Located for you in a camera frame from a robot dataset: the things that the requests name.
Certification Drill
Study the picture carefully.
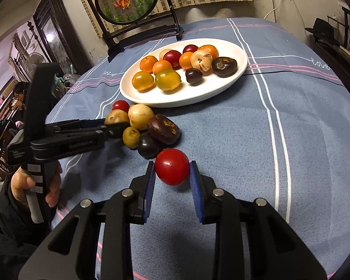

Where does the red tomato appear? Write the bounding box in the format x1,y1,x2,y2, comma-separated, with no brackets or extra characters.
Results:
155,149,190,186
112,100,130,113

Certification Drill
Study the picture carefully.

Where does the yellow orange fruit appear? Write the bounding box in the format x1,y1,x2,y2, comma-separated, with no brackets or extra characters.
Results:
131,71,155,92

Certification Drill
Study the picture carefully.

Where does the green yellow citrus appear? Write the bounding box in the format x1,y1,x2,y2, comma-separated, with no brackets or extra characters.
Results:
155,70,181,92

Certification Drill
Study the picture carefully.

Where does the bright orange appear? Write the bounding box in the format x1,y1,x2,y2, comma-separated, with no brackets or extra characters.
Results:
152,60,172,75

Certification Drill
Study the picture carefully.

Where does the orange with stem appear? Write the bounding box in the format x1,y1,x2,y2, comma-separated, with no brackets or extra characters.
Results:
179,51,193,70

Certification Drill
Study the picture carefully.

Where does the speckled beige fruit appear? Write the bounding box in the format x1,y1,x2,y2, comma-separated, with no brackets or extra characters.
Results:
190,50,213,72

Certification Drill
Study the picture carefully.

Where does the person's left hand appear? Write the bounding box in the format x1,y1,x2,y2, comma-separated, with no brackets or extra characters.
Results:
10,162,63,208

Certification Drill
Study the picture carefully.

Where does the beige pear shaped fruit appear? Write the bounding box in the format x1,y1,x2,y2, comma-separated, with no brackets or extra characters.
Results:
104,109,130,125

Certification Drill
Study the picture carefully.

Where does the small olive fruit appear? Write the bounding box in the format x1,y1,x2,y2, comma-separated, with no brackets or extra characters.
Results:
122,126,140,149

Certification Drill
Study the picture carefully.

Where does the pale yellow round fruit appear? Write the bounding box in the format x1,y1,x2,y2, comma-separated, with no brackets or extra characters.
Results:
128,104,154,130

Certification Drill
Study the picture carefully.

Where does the small dark purple fruit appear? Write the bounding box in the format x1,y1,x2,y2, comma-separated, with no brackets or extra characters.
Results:
138,132,161,159

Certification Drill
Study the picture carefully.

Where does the seated person in background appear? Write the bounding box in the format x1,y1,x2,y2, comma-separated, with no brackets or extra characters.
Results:
0,82,29,137

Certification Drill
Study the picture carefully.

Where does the dark brown oval fruit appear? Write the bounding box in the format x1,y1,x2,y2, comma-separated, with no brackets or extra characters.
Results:
147,114,181,145

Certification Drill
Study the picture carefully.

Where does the white oval plate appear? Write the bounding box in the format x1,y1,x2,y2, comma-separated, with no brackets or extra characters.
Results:
119,37,249,108

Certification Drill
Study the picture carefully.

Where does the beige round fruit on plate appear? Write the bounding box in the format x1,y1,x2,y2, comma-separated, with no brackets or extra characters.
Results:
159,49,171,61

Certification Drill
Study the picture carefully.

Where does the dark wooden framed mirror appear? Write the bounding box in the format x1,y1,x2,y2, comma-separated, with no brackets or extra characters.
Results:
33,0,93,75

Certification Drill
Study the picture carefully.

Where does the dark red plum front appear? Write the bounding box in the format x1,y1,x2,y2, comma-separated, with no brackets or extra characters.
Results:
163,50,181,70

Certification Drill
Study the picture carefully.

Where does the dark red plum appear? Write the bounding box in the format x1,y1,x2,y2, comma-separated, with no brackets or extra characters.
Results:
183,44,198,53
163,50,181,70

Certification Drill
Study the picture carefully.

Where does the blue striped tablecloth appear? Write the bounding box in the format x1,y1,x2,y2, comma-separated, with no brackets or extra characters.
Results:
48,18,350,279

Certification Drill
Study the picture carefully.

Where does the dark red plum back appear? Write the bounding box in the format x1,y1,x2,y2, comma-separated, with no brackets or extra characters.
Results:
183,44,198,53

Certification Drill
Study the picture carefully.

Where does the round goldfish screen ornament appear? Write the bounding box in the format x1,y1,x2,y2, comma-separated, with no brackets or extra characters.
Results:
86,0,184,61

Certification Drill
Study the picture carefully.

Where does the dark brown passion fruit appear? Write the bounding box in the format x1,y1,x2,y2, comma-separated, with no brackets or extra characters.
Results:
212,57,238,78

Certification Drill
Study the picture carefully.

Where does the black hat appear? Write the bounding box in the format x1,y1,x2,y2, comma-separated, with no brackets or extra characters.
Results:
305,18,339,45

